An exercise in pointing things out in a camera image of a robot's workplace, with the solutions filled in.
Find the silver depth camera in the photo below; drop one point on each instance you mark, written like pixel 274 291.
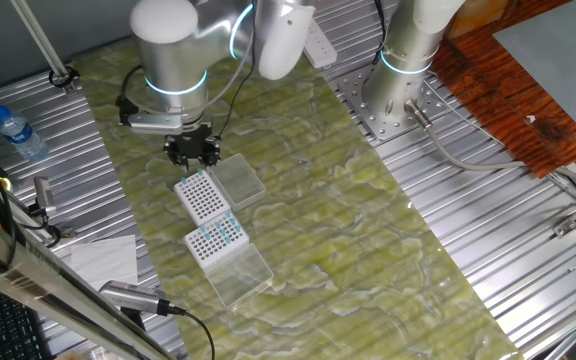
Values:
pixel 44 192
pixel 133 297

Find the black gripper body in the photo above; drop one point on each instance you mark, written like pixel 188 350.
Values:
pixel 193 142

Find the white pipette tip holder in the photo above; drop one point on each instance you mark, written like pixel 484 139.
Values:
pixel 240 182
pixel 240 275

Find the clear water bottle blue cap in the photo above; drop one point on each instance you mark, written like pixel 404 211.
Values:
pixel 20 135

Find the grey mat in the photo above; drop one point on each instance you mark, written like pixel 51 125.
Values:
pixel 558 60

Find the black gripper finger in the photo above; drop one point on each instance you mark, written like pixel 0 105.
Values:
pixel 177 152
pixel 212 152

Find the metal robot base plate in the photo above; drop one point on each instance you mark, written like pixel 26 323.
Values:
pixel 368 115

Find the aluminium pole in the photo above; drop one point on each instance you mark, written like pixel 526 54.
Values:
pixel 38 35

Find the black keyboard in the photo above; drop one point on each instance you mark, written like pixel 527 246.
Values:
pixel 3 330

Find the white power strip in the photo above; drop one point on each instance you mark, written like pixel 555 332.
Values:
pixel 320 50

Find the white paper sheet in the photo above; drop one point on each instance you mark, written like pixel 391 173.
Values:
pixel 103 260

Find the brown wooden tabletop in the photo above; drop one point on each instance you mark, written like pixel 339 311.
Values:
pixel 493 100

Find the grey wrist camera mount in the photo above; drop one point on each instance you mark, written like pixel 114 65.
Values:
pixel 153 122

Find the aluminium frame beam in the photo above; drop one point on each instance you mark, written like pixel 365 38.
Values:
pixel 43 285

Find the green marble pattern mat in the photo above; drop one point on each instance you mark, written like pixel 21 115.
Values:
pixel 318 225

